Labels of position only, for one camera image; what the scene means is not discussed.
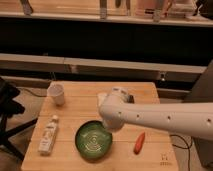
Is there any green ceramic bowl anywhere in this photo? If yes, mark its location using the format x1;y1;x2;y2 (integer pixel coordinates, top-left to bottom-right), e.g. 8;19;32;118
75;120;113;160

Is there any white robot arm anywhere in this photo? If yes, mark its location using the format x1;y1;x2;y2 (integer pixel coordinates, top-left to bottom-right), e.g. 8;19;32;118
97;87;213;140

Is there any black remote control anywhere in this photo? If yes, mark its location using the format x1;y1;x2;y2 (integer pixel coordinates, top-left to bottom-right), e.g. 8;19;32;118
129;95;134;103

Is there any long wooden shelf bench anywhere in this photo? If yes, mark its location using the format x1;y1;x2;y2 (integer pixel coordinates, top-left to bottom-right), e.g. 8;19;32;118
0;53;206;83

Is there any orange carrot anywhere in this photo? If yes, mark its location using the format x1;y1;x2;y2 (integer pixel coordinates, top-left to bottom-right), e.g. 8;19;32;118
134;133;145;154

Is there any white paper cup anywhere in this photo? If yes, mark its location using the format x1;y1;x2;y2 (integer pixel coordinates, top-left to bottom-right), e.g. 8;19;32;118
47;84;65;106

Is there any grey cabinet at right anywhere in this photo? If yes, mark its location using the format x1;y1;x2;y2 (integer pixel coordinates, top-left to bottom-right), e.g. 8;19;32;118
184;60;213;170

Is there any white tube bottle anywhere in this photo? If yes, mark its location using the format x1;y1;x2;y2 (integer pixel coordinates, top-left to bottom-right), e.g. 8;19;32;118
38;115;59;155

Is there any black office chair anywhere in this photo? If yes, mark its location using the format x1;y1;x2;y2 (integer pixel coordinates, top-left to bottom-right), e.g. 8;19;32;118
0;77;37;160

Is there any black floor cable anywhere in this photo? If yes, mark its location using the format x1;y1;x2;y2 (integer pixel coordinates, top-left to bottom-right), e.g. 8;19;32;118
169;133;194;171

